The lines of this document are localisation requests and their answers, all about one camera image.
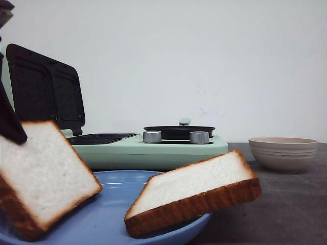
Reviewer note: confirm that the black frying pan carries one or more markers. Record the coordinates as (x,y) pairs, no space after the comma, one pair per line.
(181,131)

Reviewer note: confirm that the silver left control knob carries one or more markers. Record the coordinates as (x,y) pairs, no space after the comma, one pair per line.
(153,136)

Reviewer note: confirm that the beige ribbed bowl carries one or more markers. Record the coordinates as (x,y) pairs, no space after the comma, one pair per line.
(284,154)

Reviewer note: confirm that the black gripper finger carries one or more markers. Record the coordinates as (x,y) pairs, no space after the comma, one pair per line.
(11,127)

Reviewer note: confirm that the silver right control knob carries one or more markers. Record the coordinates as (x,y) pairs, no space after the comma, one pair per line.
(199,137)

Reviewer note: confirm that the silver control knob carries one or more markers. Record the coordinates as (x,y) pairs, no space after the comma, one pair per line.
(153,136)
(199,137)

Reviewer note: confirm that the mint green sandwich maker lid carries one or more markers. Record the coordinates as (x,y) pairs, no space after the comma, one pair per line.
(45,89)

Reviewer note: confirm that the blue plate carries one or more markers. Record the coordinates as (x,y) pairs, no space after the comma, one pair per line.
(100,219)

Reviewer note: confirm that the mint green breakfast maker base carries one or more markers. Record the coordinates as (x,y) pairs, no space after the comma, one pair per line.
(128,151)

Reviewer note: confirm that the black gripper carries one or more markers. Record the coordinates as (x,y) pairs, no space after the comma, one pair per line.
(5,12)

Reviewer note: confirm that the white bread slice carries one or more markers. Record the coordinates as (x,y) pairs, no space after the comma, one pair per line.
(190,191)
(42,179)

